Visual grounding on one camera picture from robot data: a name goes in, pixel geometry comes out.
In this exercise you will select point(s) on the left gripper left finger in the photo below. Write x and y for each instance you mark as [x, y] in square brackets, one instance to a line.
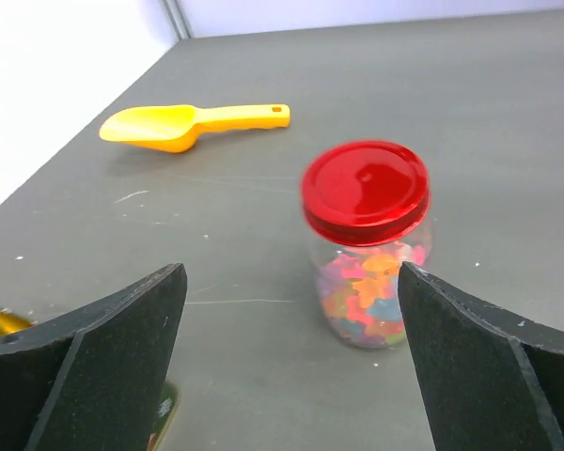
[92, 378]

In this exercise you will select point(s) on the orange plastic scoop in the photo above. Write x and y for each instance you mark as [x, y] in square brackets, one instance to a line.
[176, 128]

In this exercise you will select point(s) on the green tin translucent star candies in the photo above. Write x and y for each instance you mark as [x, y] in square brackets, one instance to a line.
[10, 324]

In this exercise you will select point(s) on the clear plastic cup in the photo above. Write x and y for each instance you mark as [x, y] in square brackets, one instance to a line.
[358, 286]

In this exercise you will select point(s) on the red round lid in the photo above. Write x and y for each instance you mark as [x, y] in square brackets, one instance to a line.
[365, 193]

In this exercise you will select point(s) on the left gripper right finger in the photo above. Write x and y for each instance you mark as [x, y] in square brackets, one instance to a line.
[490, 379]

